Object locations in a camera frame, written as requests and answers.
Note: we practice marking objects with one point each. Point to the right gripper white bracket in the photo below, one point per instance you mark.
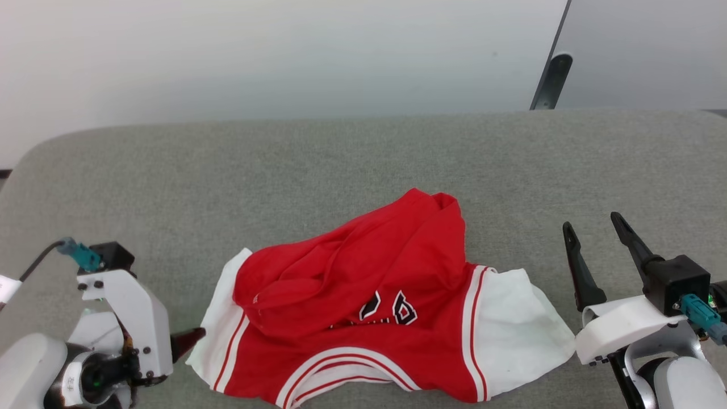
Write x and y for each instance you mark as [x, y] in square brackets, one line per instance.
[619, 326]

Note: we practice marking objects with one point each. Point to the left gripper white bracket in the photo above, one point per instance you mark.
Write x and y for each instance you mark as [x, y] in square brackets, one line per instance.
[145, 324]

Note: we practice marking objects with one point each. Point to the red jersey white sleeves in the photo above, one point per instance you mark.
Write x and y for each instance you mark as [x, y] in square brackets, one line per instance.
[386, 284]

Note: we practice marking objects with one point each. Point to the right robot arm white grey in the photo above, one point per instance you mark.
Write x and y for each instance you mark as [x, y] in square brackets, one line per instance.
[681, 383]

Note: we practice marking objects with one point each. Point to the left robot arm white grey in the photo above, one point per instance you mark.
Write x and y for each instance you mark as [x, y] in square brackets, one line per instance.
[28, 369]

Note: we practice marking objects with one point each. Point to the grey fabric sofa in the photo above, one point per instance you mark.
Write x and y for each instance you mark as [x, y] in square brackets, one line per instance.
[284, 182]

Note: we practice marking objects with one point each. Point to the black panel edge strip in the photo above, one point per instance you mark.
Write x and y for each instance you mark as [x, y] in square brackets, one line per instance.
[554, 51]

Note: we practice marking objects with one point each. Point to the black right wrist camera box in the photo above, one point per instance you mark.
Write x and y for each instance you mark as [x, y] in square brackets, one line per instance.
[679, 284]

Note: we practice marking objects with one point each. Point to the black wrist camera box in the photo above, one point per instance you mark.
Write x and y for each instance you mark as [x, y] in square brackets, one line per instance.
[679, 284]
[113, 257]

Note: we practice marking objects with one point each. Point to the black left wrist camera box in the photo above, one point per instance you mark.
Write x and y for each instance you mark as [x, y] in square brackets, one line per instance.
[113, 257]

